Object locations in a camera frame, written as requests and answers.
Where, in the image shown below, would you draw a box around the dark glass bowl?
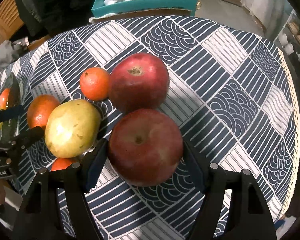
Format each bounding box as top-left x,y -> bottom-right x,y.
0,72 -> 24,144

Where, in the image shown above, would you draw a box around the blue white patterned tablecloth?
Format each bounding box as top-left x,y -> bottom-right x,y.
0,16 -> 300,239

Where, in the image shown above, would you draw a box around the wooden louvered cabinet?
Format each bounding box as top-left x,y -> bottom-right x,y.
0,0 -> 24,45

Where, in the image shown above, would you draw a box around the large dark red apple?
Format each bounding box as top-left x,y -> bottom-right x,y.
109,53 -> 170,113

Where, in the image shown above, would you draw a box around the shoe rack with shoes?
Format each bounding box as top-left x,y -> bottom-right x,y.
275,9 -> 300,79

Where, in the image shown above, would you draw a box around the small orange tangerine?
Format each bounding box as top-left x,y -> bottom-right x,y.
79,67 -> 110,101

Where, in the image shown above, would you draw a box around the black hanging clothes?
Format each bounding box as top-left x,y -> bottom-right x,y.
15,0 -> 95,38

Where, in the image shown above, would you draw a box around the brown cardboard box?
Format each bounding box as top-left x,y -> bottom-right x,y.
89,8 -> 192,24

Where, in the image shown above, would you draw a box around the red apple front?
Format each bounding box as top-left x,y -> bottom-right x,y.
108,109 -> 183,187

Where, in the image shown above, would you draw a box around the teal cardboard box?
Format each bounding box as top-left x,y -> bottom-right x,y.
91,0 -> 199,17

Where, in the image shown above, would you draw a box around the yellow green pear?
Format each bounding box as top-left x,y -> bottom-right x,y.
44,99 -> 101,158

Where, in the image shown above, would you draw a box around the grey clothes pile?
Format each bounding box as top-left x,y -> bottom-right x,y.
0,37 -> 30,68

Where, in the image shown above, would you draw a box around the large orange front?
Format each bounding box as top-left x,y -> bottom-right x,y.
0,88 -> 10,109

